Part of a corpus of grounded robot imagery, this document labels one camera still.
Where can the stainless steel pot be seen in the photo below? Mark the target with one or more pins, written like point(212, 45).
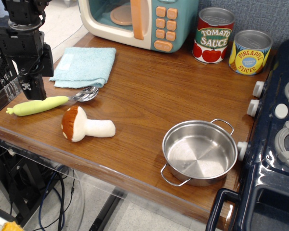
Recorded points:
point(198, 153)

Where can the white stove knob bottom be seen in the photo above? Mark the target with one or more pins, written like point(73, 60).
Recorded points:
point(241, 147)

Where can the pineapple slices can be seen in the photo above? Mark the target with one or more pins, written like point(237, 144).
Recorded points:
point(250, 51)

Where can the tomato sauce can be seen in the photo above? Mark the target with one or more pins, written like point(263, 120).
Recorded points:
point(214, 29)

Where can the plush mushroom toy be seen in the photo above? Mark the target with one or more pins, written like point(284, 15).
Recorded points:
point(75, 125)

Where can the white stove knob middle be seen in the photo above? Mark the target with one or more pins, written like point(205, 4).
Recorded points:
point(253, 107)

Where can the light blue rag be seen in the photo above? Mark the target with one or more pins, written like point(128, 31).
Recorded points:
point(84, 67)

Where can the white stove knob top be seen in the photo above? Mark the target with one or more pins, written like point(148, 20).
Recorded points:
point(258, 88)

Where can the spoon with green handle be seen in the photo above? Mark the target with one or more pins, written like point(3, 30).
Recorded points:
point(38, 106)

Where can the black desk frame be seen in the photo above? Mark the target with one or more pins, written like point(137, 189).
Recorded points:
point(23, 183)

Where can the dark blue toy stove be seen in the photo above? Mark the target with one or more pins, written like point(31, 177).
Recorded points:
point(262, 201)

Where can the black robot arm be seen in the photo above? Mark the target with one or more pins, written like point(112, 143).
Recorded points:
point(23, 10)

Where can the toy microwave oven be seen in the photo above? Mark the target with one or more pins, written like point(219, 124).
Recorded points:
point(158, 25)

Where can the white stove knob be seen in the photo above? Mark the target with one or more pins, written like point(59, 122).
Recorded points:
point(241, 147)
point(258, 88)
point(253, 107)

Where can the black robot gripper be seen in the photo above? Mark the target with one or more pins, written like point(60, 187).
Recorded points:
point(23, 43)

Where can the yellow object at corner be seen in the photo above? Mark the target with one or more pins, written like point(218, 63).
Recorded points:
point(11, 226)

